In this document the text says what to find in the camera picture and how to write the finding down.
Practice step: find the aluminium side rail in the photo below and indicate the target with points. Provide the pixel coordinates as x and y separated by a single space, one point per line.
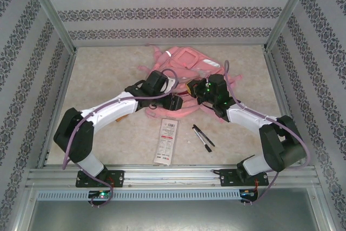
277 79
58 106

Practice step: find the pink backpack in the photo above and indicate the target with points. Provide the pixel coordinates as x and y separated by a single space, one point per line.
183 58

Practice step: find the clear stationery pack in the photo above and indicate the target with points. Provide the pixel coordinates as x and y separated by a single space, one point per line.
165 141

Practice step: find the aluminium frame post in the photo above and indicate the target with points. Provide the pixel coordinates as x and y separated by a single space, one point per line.
289 12
51 12

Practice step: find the controller board with led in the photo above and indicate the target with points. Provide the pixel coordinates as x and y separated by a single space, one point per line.
248 193
101 194

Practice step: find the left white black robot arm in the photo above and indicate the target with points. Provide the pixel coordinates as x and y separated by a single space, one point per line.
108 112

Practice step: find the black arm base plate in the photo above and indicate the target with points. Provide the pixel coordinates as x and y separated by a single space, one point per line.
227 179
119 178

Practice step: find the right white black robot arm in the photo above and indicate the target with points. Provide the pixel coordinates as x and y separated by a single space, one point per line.
248 116

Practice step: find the aluminium mounting rail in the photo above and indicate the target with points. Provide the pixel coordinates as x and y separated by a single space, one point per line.
167 175

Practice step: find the grey metal panel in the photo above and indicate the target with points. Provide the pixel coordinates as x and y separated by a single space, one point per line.
173 214

